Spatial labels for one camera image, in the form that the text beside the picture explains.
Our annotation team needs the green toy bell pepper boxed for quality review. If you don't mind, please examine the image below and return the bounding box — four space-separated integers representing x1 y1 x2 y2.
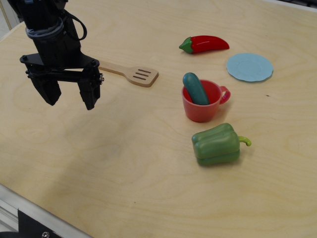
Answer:
192 123 252 166

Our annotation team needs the light blue plastic plate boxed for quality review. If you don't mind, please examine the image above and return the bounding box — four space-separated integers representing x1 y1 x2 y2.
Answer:
226 53 273 82

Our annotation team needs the red plastic cup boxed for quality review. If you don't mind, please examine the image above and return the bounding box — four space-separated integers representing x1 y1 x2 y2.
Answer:
182 79 231 122

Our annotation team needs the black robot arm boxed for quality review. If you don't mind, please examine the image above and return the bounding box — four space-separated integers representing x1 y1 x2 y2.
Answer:
9 0 104 110

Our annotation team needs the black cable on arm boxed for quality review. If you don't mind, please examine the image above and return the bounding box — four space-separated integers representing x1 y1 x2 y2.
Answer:
63 9 88 42

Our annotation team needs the wooden slotted spatula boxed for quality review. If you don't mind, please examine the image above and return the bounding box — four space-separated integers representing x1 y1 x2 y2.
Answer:
99 61 159 87

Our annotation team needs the red toy chili pepper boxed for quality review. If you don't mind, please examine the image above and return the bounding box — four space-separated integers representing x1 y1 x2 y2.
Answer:
179 35 230 54

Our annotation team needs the black corner bracket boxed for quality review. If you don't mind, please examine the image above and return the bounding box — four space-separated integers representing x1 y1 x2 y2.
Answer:
18 210 61 238

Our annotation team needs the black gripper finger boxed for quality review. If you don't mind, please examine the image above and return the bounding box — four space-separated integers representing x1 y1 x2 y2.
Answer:
31 78 61 106
78 68 101 110

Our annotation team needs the aluminium table frame rail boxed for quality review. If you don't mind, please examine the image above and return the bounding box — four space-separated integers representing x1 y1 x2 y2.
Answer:
0 185 90 238

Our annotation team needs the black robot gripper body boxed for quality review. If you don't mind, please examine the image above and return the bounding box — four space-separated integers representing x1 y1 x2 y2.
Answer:
20 17 103 86

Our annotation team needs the dark green toy cucumber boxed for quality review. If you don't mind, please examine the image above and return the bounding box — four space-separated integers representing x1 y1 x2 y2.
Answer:
183 72 210 105

